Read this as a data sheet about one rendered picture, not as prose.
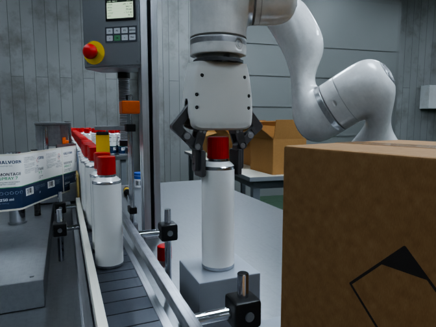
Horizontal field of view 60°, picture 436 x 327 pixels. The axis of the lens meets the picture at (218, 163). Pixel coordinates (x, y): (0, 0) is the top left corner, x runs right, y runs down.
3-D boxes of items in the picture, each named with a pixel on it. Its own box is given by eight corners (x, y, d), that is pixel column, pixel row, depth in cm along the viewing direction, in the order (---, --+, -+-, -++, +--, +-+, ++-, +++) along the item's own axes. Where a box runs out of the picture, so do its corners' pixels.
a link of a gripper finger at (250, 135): (246, 130, 61) (246, 171, 62) (229, 131, 60) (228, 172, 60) (256, 131, 58) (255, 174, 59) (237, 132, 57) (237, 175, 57)
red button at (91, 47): (87, 45, 98) (80, 43, 95) (100, 45, 97) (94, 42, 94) (87, 60, 98) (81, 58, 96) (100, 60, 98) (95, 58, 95)
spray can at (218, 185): (197, 262, 61) (196, 135, 59) (226, 257, 63) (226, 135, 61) (208, 274, 56) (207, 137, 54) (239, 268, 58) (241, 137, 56)
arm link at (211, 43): (234, 47, 61) (234, 66, 62) (182, 43, 58) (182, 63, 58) (259, 37, 53) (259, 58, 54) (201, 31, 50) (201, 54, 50)
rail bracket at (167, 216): (135, 300, 67) (132, 209, 65) (174, 292, 70) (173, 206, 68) (138, 308, 64) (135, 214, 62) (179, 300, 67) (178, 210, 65)
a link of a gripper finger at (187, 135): (198, 131, 58) (198, 174, 58) (178, 132, 56) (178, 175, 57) (205, 132, 55) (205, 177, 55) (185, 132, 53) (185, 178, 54)
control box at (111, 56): (102, 73, 109) (99, 5, 107) (157, 71, 105) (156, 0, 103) (82, 68, 99) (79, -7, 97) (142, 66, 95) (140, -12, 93)
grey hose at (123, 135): (118, 145, 111) (116, 73, 109) (130, 145, 112) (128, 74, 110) (120, 146, 108) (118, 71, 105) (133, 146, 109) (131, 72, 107)
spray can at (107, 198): (94, 261, 72) (89, 155, 70) (121, 257, 74) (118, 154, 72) (96, 271, 67) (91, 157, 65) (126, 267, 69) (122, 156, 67)
